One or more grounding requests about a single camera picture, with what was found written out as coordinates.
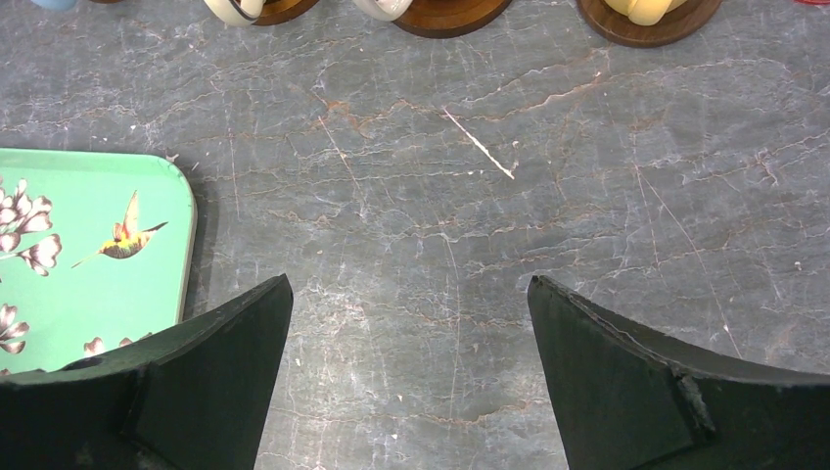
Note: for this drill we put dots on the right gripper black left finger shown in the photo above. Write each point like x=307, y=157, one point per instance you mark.
x=193, y=396

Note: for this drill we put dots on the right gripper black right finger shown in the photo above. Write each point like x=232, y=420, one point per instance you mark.
x=626, y=396

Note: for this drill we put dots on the green interior floral mug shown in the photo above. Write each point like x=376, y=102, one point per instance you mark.
x=236, y=13

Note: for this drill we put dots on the cream yellow-handled mug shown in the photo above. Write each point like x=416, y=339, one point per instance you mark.
x=644, y=12

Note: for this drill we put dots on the dark wooden coaster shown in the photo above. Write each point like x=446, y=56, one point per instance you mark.
x=674, y=26

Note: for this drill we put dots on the light blue mug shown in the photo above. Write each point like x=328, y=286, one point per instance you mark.
x=55, y=5

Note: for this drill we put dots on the orange interior mug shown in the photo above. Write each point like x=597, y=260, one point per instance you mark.
x=383, y=10

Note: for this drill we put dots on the red round coaster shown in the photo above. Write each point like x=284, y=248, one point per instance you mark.
x=814, y=2

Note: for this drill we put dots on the ridged wooden coaster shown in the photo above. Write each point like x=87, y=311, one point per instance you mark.
x=281, y=11
x=441, y=19

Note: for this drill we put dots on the green floral tray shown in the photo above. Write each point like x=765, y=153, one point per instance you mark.
x=95, y=253

